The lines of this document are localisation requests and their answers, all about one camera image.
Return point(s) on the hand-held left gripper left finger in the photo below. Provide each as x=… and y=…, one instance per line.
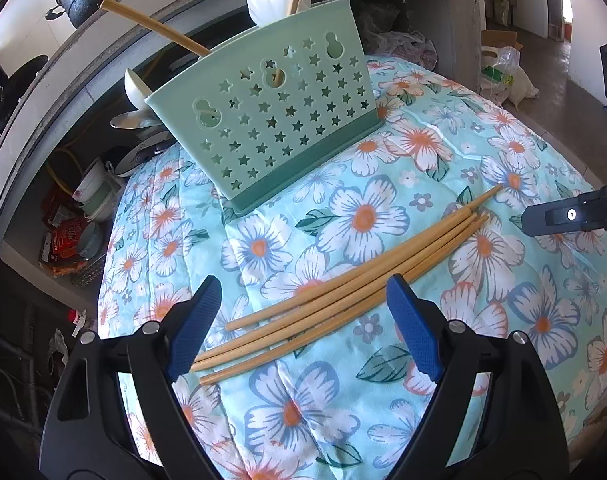
x=196, y=325

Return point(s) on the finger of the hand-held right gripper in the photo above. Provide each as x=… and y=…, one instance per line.
x=558, y=215

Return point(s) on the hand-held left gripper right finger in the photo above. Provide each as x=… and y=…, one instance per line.
x=416, y=325

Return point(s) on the green plastic utensil holder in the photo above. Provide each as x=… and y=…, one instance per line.
x=283, y=150

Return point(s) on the metal spoon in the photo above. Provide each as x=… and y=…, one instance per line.
x=128, y=121

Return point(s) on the white scalloped ceramic spoon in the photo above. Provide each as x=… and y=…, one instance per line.
x=268, y=5

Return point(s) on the floral quilted blanket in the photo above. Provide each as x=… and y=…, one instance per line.
x=363, y=220

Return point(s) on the metal shelf rack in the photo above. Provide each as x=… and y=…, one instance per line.
x=88, y=275

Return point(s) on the cooking oil bottle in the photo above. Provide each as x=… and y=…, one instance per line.
x=76, y=317

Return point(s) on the teal cup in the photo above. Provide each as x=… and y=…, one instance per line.
x=91, y=240

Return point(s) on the white bin liner bag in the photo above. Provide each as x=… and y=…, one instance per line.
x=59, y=345

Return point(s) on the white green printed bag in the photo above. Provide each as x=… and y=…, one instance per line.
x=508, y=80

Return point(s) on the pile of red packets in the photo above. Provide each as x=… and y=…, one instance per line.
x=66, y=240

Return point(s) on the pale green bowl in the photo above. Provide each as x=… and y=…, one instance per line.
x=103, y=195

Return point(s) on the white printed plate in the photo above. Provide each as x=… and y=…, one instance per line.
x=133, y=160

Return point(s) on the white floral bowl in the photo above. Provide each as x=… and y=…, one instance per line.
x=86, y=185

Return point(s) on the cardboard box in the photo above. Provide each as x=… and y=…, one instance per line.
x=501, y=39

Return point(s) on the grey concrete kitchen counter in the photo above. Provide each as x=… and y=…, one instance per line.
x=458, y=20

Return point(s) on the purple clear plastic bag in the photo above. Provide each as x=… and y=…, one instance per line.
x=408, y=47

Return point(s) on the black wok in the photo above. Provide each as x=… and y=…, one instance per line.
x=13, y=100

